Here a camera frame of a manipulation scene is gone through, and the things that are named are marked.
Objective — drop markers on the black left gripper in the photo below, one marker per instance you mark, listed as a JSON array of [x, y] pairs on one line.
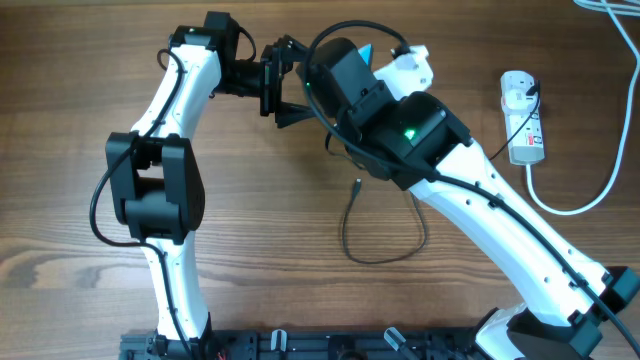
[[271, 81]]

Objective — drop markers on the blue screen Galaxy smartphone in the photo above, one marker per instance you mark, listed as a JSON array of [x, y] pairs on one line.
[[366, 53]]

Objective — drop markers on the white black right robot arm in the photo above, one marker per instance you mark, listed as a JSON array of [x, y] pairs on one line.
[[399, 132]]

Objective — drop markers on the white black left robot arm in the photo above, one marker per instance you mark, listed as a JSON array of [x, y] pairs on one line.
[[156, 186]]

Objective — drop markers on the white USB charger plug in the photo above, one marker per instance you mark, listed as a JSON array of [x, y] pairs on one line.
[[517, 101]]

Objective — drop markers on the white power strip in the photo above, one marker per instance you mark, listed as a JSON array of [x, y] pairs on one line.
[[523, 131]]

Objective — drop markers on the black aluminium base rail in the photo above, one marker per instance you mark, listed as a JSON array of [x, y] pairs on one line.
[[434, 344]]

